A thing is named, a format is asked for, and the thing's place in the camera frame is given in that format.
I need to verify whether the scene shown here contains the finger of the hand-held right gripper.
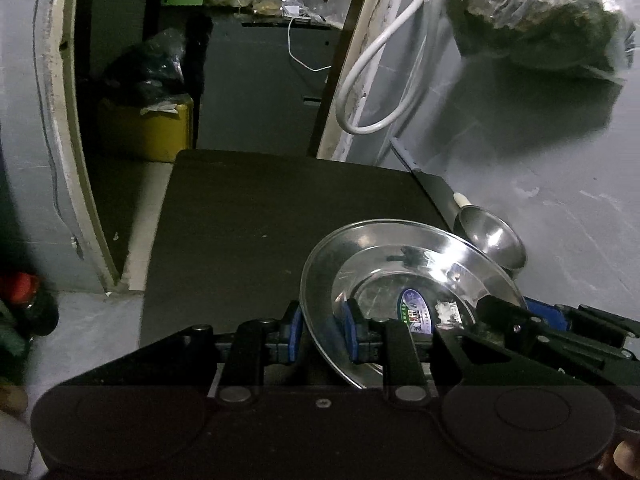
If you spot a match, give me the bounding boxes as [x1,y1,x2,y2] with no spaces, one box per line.
[525,298,576,333]
[474,294,553,356]

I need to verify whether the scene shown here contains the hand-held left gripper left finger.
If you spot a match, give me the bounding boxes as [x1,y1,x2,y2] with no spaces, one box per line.
[75,302,305,405]

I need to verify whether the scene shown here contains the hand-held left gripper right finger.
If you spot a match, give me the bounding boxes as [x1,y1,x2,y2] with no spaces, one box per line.
[342,299,566,405]

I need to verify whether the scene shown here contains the steel plate with oval sticker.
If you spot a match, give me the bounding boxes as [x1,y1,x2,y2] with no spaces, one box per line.
[299,218,528,391]

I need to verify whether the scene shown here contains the small steel bowl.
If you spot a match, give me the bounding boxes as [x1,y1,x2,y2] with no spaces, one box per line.
[452,204,527,272]

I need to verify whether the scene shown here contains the person's right hand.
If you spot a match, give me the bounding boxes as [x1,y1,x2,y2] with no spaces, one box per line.
[612,441,640,480]

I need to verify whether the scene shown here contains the dark cabinet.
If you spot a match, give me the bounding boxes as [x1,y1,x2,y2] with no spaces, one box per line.
[186,9,347,157]

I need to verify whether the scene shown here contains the yellow bin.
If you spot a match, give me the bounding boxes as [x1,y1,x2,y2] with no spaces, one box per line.
[97,95,194,162]

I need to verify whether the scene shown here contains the red capped bottle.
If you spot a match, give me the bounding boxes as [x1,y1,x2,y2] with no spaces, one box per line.
[7,272,60,339]

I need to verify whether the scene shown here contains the dark green container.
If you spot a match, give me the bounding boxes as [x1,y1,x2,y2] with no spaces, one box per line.
[0,298,29,389]

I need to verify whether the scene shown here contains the clear bag of greens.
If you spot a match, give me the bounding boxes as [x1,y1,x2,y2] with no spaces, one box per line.
[444,0,640,85]

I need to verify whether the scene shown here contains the black trash bag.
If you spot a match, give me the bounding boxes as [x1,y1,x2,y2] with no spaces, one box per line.
[102,29,190,111]

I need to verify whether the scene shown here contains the white flexible hose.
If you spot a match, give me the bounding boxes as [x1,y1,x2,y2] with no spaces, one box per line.
[334,0,455,136]

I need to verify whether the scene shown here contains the thin white cable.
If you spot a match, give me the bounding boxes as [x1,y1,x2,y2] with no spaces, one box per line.
[287,15,333,73]

